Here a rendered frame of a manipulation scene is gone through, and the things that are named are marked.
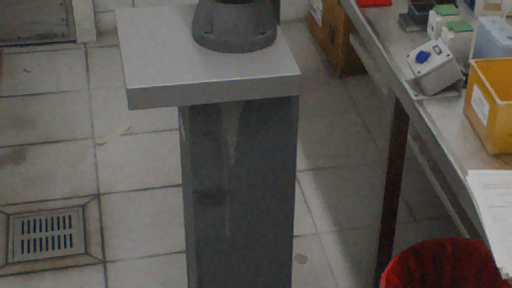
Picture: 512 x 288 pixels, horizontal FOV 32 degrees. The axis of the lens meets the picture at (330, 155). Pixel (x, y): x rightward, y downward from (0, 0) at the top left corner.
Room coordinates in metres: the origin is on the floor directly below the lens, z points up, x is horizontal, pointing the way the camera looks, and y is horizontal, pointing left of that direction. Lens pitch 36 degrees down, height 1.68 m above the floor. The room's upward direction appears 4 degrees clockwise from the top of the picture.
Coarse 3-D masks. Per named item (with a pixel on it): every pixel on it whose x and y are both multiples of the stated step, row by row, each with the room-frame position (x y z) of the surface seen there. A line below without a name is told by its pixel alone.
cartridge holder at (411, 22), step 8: (408, 8) 1.58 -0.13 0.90; (416, 8) 1.58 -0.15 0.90; (424, 8) 1.59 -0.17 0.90; (432, 8) 1.59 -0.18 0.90; (400, 16) 1.57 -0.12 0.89; (408, 16) 1.57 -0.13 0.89; (416, 16) 1.53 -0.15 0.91; (424, 16) 1.54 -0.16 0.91; (408, 24) 1.53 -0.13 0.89; (416, 24) 1.53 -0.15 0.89; (424, 24) 1.54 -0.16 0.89
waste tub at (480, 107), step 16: (480, 64) 1.26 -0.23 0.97; (496, 64) 1.26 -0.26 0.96; (480, 80) 1.21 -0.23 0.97; (496, 80) 1.27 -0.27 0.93; (480, 96) 1.20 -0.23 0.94; (496, 96) 1.15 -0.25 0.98; (464, 112) 1.25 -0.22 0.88; (480, 112) 1.19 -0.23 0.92; (496, 112) 1.13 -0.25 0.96; (480, 128) 1.18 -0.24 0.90; (496, 128) 1.13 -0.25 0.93; (496, 144) 1.13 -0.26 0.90
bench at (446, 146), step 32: (352, 0) 1.65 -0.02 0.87; (352, 32) 2.65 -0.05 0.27; (384, 32) 1.52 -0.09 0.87; (416, 32) 1.53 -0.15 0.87; (384, 64) 1.42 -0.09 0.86; (384, 96) 2.28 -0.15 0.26; (384, 128) 1.46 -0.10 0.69; (416, 128) 1.25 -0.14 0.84; (448, 128) 1.20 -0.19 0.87; (384, 160) 1.44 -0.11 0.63; (448, 160) 1.12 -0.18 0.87; (480, 160) 1.12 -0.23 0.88; (384, 192) 1.43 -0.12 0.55; (448, 192) 1.81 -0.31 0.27; (384, 224) 1.43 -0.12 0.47; (480, 224) 0.99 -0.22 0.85; (384, 256) 1.43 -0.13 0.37
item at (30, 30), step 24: (0, 0) 2.84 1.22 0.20; (24, 0) 2.87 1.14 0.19; (48, 0) 2.89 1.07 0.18; (72, 0) 2.92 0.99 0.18; (0, 24) 2.84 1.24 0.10; (24, 24) 2.86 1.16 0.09; (48, 24) 2.89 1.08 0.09; (72, 24) 2.92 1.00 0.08; (96, 24) 2.99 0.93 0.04; (0, 48) 2.84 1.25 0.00
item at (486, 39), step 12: (480, 24) 1.40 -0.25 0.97; (492, 24) 1.39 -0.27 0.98; (504, 24) 1.39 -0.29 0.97; (480, 36) 1.39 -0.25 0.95; (492, 36) 1.35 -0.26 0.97; (504, 36) 1.35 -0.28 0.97; (480, 48) 1.39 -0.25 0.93; (492, 48) 1.35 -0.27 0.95; (504, 48) 1.32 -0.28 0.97; (468, 72) 1.38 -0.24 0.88
